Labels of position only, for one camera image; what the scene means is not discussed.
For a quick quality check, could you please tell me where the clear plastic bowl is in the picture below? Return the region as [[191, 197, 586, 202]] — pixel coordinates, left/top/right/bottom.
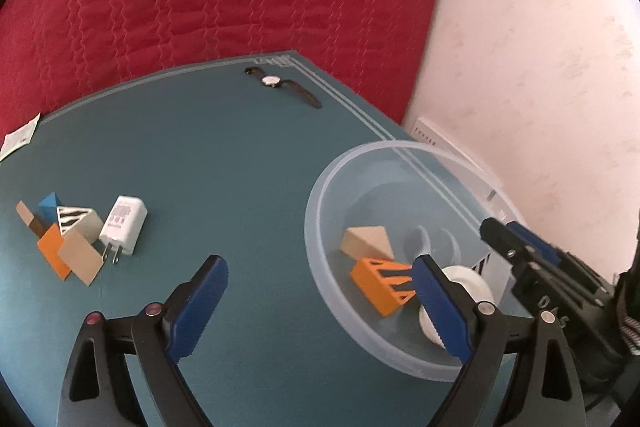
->
[[305, 140, 524, 381]]

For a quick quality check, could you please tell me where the natural wood wedge block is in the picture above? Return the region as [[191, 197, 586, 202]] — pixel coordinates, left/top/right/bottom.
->
[[58, 231, 104, 286]]

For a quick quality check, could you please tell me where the orange rectangular wooden block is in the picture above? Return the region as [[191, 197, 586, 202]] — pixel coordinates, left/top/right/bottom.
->
[[37, 225, 72, 281]]

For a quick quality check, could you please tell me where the white zebra triangular block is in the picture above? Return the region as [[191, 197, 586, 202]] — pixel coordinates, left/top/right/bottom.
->
[[55, 206, 103, 243]]

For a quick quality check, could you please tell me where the white booklet on floor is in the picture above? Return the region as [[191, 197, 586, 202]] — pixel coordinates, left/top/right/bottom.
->
[[410, 116, 504, 207]]

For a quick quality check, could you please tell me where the brown wooden block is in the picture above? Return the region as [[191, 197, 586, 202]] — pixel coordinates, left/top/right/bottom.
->
[[15, 200, 47, 239]]

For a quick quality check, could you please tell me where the natural wood triangular block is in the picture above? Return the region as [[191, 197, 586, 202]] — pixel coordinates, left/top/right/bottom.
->
[[340, 225, 395, 261]]

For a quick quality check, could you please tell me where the white USB wall charger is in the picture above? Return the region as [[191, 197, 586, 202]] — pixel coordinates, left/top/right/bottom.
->
[[99, 195, 148, 265]]

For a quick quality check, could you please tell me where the white ceramic plate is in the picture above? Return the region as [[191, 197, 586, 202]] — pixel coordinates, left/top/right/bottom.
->
[[419, 265, 497, 349]]

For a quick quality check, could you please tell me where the black strap wristwatch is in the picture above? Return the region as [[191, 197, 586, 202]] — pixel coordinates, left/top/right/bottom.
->
[[244, 66, 322, 109]]

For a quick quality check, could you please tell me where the blue triangular block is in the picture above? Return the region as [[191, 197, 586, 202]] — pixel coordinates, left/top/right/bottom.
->
[[38, 192, 61, 228]]

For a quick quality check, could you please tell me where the white paper card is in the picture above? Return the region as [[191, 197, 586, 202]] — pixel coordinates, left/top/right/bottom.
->
[[0, 114, 41, 161]]

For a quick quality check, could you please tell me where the orange striped triangular block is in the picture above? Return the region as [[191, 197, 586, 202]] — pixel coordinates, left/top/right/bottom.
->
[[349, 258, 416, 317]]

